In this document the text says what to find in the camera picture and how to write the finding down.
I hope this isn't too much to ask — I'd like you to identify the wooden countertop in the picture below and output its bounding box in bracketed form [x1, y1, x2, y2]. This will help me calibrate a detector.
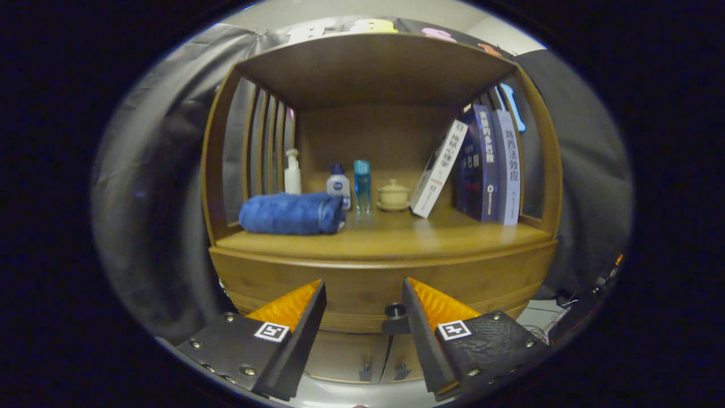
[215, 207, 553, 261]

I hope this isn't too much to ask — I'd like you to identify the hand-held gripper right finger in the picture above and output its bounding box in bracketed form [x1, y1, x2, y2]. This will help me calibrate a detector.
[401, 278, 553, 403]

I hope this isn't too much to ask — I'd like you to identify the white pump bottle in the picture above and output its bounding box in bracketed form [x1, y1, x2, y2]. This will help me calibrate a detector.
[284, 148, 302, 196]

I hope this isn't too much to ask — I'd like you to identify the dark blue book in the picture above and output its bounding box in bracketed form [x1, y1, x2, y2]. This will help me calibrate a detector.
[453, 104, 500, 223]

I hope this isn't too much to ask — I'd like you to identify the wooden cabinet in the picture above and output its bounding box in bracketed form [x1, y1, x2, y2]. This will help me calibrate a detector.
[201, 32, 563, 386]

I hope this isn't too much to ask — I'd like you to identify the white bottle blue cap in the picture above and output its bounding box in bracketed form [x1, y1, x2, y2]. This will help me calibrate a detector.
[326, 163, 352, 211]

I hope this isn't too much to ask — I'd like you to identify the light purple book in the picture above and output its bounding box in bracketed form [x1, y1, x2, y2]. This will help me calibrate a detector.
[492, 109, 522, 226]

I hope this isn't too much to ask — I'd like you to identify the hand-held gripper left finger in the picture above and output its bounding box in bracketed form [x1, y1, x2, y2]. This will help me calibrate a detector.
[177, 279, 328, 402]

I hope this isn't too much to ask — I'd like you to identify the clear blue bottle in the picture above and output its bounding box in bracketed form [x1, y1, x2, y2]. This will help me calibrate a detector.
[353, 160, 371, 214]

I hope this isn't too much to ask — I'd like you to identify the wooden cabinet door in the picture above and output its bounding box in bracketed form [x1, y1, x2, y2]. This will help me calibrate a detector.
[303, 331, 391, 383]
[379, 334, 431, 385]

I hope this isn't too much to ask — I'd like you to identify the white book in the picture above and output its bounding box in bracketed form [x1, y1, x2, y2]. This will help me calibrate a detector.
[410, 119, 469, 219]

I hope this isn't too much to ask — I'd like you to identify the blue folded towel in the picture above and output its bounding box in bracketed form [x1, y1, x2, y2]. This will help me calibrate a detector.
[238, 192, 346, 236]

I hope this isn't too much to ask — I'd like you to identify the black device orange tip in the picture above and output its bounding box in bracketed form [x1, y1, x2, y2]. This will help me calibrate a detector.
[589, 254, 625, 295]

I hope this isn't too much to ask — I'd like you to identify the beige lidded teacup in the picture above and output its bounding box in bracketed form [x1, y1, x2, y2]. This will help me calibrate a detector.
[377, 179, 411, 213]

